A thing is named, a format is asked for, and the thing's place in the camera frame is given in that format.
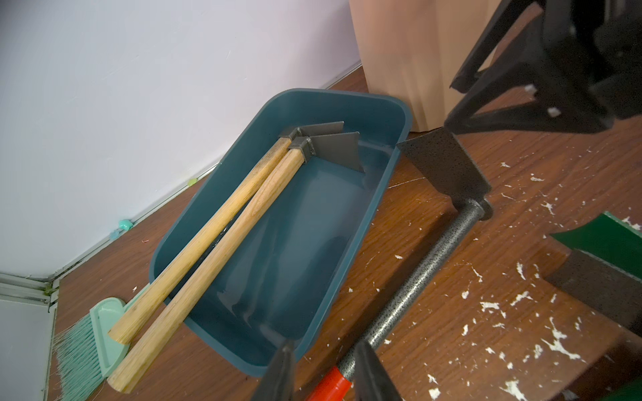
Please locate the teal plastic storage box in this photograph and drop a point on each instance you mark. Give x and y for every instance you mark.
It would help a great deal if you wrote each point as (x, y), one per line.
(283, 280)

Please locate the tan flower pot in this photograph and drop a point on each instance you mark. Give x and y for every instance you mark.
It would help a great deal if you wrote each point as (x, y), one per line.
(412, 50)

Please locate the small teal debris piece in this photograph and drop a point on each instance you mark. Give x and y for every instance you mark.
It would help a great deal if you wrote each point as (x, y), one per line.
(123, 226)

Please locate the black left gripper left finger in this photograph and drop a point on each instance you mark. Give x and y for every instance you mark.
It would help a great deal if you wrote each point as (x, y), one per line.
(277, 384)

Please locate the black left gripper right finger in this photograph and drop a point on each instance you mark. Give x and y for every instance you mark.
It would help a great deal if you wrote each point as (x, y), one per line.
(371, 381)

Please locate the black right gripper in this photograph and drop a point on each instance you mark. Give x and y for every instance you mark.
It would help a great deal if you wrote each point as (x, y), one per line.
(574, 68)

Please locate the wooden handle hoe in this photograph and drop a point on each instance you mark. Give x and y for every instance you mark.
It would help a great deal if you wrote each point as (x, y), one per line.
(142, 307)
(341, 148)

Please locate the mint green hand brush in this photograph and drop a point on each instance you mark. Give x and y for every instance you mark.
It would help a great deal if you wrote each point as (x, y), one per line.
(86, 355)

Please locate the grey hoe red grip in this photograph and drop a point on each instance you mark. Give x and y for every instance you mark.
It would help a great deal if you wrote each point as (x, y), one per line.
(441, 158)

